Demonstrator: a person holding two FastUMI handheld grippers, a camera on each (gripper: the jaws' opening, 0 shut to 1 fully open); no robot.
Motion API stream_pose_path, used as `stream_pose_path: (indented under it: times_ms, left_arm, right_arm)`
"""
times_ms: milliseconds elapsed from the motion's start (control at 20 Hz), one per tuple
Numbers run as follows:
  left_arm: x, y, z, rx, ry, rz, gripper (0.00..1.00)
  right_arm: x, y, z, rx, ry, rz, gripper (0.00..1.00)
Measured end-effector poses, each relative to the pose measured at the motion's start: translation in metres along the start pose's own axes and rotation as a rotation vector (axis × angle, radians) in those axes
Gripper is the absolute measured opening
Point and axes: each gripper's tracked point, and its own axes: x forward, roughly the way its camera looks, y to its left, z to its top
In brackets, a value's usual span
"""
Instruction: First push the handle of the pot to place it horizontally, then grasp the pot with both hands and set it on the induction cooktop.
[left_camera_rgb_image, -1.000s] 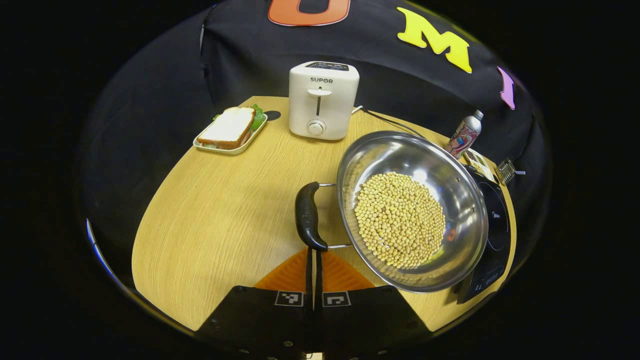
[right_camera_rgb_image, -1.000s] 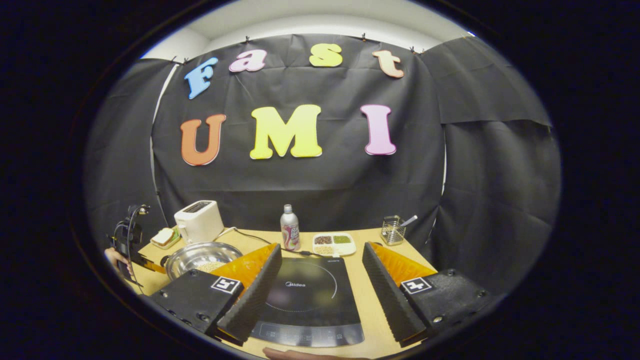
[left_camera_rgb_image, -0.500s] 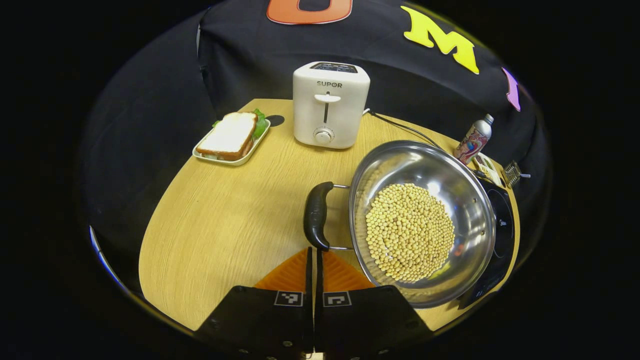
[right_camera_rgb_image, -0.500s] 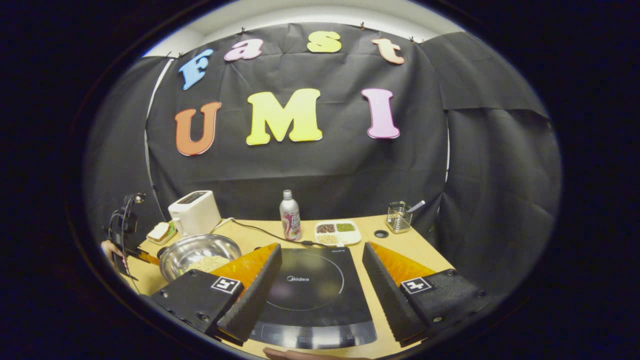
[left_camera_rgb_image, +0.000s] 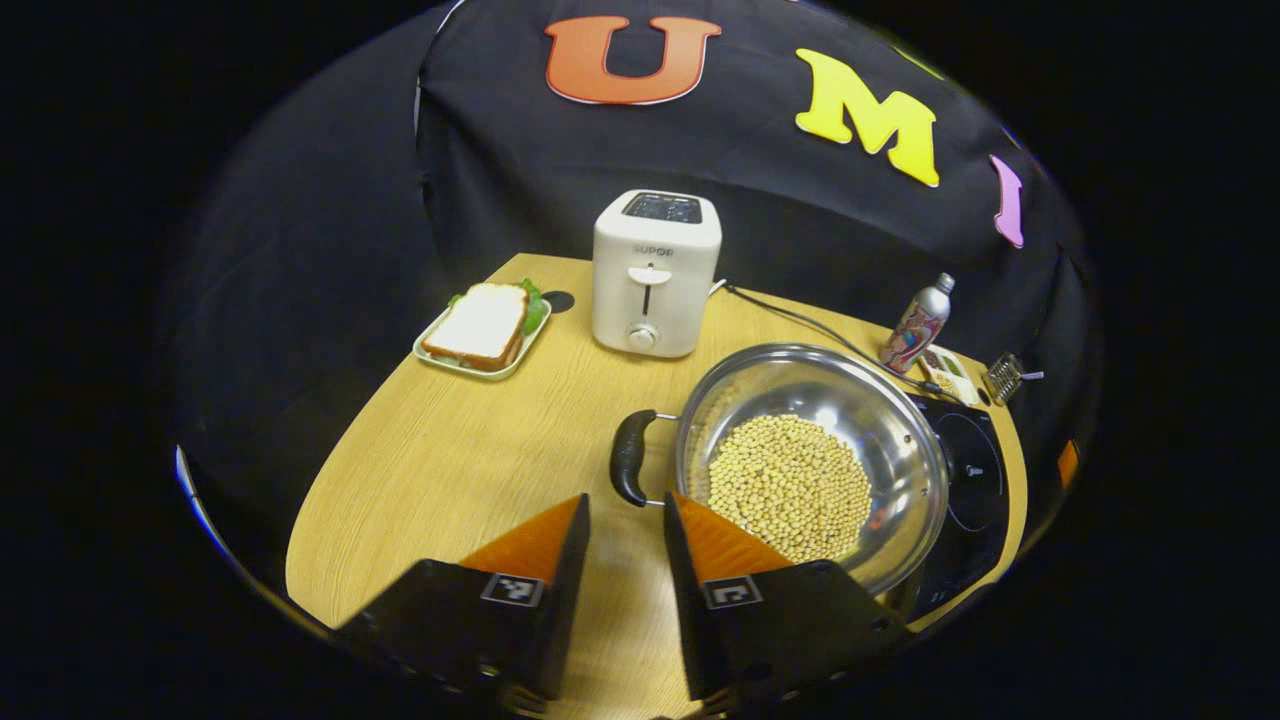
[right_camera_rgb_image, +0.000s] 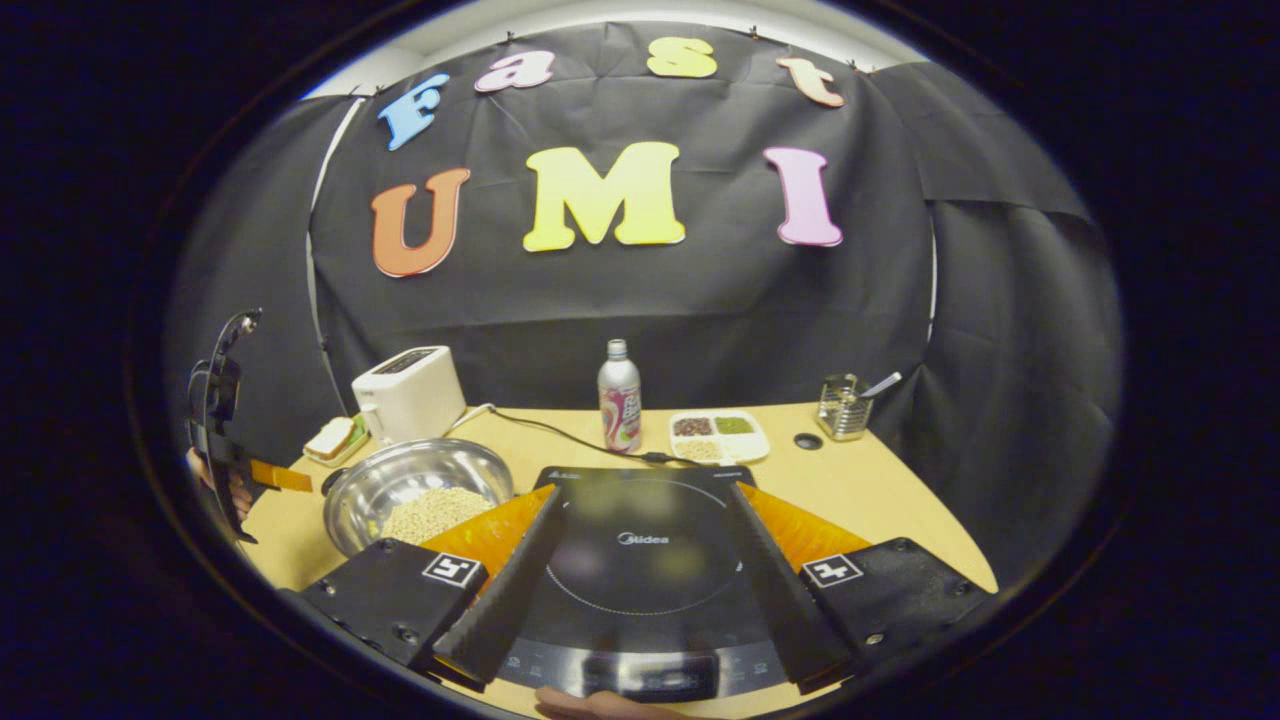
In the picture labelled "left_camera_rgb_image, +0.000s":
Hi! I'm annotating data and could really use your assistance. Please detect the white toaster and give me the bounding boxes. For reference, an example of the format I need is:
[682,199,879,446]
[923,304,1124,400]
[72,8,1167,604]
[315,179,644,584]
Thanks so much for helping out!
[592,190,723,358]

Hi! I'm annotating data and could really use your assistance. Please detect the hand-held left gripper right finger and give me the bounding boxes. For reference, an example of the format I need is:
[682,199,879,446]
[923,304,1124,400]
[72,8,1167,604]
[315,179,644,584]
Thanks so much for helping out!
[663,491,913,716]

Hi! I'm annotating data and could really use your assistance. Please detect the black induction cooktop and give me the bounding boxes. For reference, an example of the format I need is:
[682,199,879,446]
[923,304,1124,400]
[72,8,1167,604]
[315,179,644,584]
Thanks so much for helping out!
[885,393,1012,623]

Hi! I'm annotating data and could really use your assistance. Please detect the sandwich with lettuce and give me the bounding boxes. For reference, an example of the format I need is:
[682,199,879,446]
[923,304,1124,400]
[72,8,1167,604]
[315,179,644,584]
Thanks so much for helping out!
[421,279,548,372]

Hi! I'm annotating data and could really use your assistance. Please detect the colourful aluminium drink bottle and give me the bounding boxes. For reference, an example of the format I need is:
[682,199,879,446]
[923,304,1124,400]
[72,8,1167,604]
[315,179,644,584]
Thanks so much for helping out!
[880,273,956,374]

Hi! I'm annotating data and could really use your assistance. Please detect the stainless steel pot black handles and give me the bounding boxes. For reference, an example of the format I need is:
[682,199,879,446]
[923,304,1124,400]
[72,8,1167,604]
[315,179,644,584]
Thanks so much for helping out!
[610,343,949,598]

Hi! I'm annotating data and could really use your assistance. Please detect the pile of soybeans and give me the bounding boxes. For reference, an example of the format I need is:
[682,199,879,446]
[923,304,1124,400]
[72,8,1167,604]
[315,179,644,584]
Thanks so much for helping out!
[707,414,873,564]

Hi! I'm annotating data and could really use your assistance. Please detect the small white dish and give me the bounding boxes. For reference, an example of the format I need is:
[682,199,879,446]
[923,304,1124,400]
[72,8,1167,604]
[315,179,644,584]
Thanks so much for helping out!
[918,345,981,406]

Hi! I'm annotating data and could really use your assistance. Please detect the small wire mesh basket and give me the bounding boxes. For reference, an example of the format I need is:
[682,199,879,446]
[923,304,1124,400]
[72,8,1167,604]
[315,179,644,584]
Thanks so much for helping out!
[985,352,1025,403]

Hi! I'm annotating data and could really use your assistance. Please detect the black power cable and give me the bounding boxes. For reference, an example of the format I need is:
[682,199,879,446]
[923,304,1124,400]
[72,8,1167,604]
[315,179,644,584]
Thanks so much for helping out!
[722,285,951,398]

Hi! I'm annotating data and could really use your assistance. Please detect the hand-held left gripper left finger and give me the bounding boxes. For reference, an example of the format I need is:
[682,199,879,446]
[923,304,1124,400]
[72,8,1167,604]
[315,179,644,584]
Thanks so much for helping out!
[335,493,592,713]

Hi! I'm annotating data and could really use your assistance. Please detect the black backdrop cloth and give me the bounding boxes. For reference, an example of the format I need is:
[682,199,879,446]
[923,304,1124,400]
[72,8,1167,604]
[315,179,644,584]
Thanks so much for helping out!
[165,0,1101,601]

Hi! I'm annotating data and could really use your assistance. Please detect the pale green rectangular plate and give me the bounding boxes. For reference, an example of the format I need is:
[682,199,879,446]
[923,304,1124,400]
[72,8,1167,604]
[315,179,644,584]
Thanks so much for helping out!
[414,285,553,382]

